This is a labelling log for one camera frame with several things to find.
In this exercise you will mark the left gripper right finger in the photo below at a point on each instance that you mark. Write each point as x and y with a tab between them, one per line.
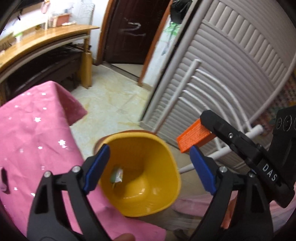
238	210

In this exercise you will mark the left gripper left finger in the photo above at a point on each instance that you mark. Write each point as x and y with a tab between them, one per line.
61	209

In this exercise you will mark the pink hanging bottle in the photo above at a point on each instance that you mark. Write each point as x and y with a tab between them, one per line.
45	6

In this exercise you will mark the yellow plastic trash bin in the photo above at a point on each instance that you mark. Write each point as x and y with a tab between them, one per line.
151	180

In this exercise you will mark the white metal chair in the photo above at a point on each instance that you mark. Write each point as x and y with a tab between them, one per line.
219	115

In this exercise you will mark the green tissue pack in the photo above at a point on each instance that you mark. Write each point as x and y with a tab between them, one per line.
116	176

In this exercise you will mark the person's hand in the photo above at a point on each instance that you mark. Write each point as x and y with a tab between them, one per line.
125	237

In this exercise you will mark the white louvered cabinet door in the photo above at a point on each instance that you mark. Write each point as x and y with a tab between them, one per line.
236	58

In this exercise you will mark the dark wooden door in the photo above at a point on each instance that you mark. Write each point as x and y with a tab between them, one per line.
128	30

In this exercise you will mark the wooden desk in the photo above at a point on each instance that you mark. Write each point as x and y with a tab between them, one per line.
43	41

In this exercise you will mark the pink storage box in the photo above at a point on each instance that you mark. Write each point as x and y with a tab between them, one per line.
58	20

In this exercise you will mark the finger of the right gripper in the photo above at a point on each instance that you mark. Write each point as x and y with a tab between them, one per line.
254	155

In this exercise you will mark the orange small box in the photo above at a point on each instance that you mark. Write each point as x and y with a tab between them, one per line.
195	135

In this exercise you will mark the pink star tablecloth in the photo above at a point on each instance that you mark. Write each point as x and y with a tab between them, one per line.
35	138

